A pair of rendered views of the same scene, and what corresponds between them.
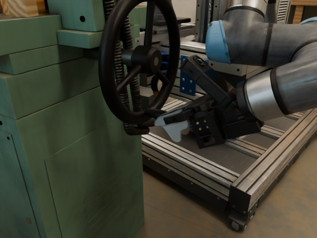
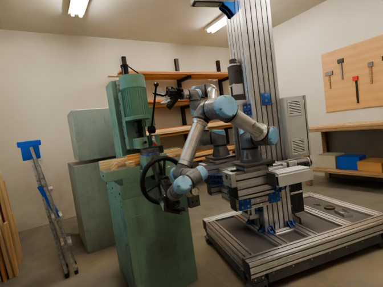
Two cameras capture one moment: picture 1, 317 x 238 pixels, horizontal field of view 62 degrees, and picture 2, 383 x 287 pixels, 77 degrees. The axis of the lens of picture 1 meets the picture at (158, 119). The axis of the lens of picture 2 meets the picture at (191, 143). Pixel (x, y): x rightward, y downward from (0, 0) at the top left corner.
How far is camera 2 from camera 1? 101 cm
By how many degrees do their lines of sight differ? 37
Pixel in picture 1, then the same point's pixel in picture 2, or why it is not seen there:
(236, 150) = (268, 241)
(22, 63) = (126, 181)
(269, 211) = not seen: outside the picture
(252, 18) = (180, 167)
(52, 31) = (138, 171)
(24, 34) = (127, 172)
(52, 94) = (137, 192)
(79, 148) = (148, 216)
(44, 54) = (134, 178)
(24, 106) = (125, 195)
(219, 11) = not seen: hidden behind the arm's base
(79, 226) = (146, 255)
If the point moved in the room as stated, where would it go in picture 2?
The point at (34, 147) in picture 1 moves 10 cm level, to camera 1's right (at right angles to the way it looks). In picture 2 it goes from (127, 210) to (140, 212)
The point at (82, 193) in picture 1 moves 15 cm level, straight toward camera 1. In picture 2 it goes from (149, 238) to (141, 250)
